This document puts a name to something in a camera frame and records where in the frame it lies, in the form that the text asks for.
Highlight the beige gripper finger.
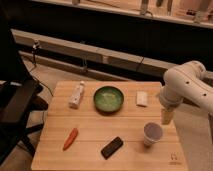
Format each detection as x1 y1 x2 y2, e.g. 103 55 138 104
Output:
161 108 174 125

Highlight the white ceramic cup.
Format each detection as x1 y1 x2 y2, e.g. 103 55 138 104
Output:
143 122 163 146

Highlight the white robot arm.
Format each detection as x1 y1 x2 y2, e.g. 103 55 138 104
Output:
159 61 213 125

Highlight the green ceramic bowl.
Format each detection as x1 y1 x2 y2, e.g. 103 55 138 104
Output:
93 86 124 113

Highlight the white rectangular block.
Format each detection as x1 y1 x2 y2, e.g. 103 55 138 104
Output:
136 91 148 107

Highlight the black rectangular remote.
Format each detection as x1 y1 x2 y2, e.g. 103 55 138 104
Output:
101 137 123 159

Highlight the white plastic bottle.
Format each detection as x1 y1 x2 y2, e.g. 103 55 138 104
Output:
69 81 85 109

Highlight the orange carrot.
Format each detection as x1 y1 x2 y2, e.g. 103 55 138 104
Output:
63 128 78 151

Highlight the black office chair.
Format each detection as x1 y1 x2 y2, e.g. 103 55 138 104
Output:
0 6 48 166

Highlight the black cable on floor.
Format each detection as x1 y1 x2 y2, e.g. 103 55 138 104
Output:
20 41 54 98

